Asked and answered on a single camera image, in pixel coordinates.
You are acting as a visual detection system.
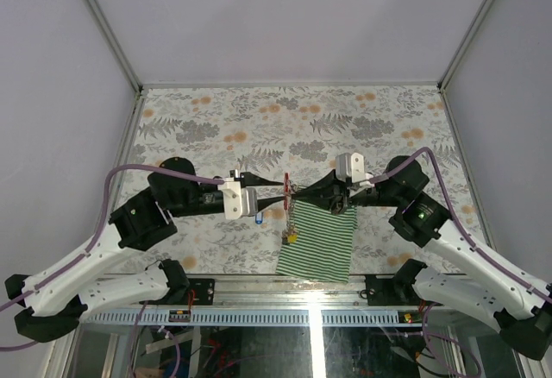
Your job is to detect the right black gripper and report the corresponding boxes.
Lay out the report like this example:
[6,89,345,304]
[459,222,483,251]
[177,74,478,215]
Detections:
[292,168,404,215]

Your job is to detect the blue tagged key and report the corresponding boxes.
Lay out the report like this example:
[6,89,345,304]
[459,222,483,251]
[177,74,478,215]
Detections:
[254,212,263,225]

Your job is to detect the red handled silver keyring carabiner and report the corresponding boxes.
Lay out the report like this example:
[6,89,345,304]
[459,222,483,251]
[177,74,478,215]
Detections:
[282,173,298,234]

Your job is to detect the yellow tagged keys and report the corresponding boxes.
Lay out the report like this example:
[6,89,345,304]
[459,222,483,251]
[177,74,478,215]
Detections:
[282,231,298,245]

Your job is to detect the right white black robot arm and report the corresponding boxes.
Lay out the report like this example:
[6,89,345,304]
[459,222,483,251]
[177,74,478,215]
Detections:
[292,153,551,361]

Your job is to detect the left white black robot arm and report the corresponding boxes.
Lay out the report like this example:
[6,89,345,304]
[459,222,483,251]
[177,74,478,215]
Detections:
[4,157,282,343]

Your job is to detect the green striped cloth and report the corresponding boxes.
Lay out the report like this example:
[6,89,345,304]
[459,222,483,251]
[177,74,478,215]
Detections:
[276,202,357,283]

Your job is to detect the floral table mat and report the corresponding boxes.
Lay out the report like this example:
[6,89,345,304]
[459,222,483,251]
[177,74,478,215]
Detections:
[116,85,482,274]

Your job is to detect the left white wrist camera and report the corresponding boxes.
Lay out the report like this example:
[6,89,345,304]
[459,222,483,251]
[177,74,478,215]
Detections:
[218,168,259,220]

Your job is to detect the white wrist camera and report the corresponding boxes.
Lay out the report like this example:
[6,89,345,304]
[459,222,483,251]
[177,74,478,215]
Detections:
[335,153,374,189]
[218,168,259,220]

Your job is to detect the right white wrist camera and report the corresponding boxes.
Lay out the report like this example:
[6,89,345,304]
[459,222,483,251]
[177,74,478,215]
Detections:
[335,153,374,189]

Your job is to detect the aluminium front rail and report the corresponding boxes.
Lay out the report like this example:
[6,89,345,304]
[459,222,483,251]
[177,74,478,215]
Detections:
[64,272,523,308]

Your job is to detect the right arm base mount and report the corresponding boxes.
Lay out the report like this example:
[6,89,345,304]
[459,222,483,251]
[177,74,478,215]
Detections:
[359,259,428,306]

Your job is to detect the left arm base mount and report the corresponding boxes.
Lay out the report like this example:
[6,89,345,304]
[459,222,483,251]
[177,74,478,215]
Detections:
[140,259,216,307]

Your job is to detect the white slotted cable duct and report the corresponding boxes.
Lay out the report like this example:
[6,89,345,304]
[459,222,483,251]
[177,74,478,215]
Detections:
[86,309,400,327]

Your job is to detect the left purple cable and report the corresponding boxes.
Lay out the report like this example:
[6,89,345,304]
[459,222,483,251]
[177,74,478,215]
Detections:
[0,164,225,378]

